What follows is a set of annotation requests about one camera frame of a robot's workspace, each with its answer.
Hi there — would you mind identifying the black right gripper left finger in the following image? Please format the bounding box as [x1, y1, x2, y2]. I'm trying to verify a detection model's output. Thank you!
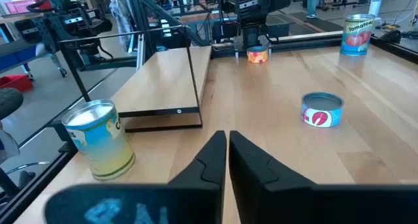
[44, 131, 227, 224]

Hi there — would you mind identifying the silver rig bracket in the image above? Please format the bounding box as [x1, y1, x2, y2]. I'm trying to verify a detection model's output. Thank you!
[135, 33, 146, 72]

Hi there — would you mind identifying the red plastic bin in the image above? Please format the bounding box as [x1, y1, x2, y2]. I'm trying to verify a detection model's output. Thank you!
[0, 74, 34, 93]

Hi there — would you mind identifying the black aluminium table frame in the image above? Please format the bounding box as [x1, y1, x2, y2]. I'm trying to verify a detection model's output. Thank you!
[0, 30, 418, 224]

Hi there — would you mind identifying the white tower fan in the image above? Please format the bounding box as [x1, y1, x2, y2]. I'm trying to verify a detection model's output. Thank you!
[368, 0, 387, 18]

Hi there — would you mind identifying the black office chair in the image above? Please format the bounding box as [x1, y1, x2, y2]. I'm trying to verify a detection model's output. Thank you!
[0, 88, 50, 200]

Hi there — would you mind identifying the blue salmon can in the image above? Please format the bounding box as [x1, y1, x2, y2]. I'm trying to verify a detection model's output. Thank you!
[300, 91, 345, 129]

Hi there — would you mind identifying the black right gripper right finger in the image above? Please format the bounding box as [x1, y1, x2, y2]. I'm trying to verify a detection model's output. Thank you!
[228, 131, 418, 224]

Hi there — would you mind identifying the blue workbench cart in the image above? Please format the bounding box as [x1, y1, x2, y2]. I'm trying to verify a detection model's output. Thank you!
[0, 37, 69, 78]

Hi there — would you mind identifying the black rounded device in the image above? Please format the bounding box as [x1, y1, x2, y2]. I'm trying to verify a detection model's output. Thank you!
[378, 29, 403, 45]

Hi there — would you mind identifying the white-lidded jar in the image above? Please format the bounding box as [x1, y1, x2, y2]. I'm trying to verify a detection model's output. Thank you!
[340, 14, 376, 57]

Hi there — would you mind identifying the black floor mat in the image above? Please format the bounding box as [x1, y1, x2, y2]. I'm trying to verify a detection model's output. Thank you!
[265, 10, 344, 36]

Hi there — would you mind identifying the black camera rig frame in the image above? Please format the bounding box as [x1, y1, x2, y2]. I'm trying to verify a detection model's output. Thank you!
[125, 0, 212, 60]

